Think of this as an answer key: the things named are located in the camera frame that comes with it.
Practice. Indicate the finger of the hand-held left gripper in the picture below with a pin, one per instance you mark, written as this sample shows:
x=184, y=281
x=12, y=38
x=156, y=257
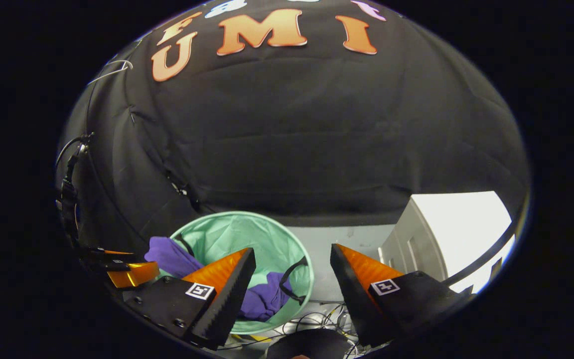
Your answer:
x=135, y=275
x=112, y=260

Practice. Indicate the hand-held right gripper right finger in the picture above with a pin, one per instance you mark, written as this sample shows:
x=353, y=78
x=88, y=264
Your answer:
x=354, y=299

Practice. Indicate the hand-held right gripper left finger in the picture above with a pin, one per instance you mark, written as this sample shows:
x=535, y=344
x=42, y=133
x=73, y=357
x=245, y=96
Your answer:
x=229, y=299

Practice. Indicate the purple ribbed jacket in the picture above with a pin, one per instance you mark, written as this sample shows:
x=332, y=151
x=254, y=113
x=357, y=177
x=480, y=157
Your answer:
x=172, y=257

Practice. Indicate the green laundry hamper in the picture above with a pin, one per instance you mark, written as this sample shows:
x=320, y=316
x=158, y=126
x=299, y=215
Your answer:
x=247, y=234

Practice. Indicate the white clothes hanger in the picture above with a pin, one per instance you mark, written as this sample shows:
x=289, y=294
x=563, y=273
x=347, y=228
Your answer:
x=112, y=74

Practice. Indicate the dark rounded object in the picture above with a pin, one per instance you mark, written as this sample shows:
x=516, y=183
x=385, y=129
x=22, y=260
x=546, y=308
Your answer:
x=312, y=346

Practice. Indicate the white cabinet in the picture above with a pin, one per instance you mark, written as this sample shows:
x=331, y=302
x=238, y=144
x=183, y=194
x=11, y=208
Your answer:
x=466, y=224

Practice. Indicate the black backdrop cloth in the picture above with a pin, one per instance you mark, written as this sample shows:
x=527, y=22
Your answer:
x=317, y=149

